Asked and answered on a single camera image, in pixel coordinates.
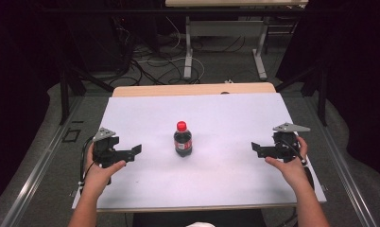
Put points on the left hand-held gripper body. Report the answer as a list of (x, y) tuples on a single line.
[(104, 148)]

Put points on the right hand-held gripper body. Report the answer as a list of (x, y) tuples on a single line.
[(284, 145)]

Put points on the dark soda bottle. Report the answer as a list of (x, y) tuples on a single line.
[(182, 143)]

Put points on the red bottle cap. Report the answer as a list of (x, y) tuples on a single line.
[(181, 125)]

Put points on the person's right hand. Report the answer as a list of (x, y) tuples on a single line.
[(293, 171)]

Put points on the person's left hand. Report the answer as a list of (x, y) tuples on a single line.
[(96, 176)]

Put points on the white table mat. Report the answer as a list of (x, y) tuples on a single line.
[(210, 113)]

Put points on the black metal stand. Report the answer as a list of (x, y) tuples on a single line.
[(64, 94), (322, 94)]

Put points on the person's white clothing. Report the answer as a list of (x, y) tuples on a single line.
[(200, 224)]

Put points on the white desk with metal legs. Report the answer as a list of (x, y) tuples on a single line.
[(224, 28)]

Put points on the aluminium floor rail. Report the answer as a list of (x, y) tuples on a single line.
[(37, 176), (345, 179)]

